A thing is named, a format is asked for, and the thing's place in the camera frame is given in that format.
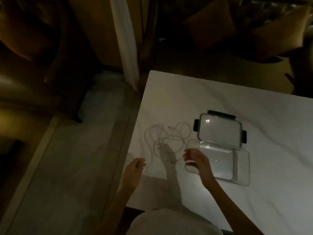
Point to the person's right hand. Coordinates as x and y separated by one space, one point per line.
199 161

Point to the person's left hand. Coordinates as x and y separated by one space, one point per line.
132 173

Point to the clear plastic container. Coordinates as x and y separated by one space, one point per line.
220 161

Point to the clear lid with black clips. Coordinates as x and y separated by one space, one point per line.
220 130

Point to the person's right forearm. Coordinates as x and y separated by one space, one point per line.
229 208

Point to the person's left forearm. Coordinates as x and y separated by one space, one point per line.
119 208

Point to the person's white clothing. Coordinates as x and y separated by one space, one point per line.
166 223

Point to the brown tufted leather sofa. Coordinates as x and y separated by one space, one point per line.
220 63

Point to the white sheer curtain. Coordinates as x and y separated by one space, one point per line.
124 41

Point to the orange square cushion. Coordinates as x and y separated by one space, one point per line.
210 26
281 34

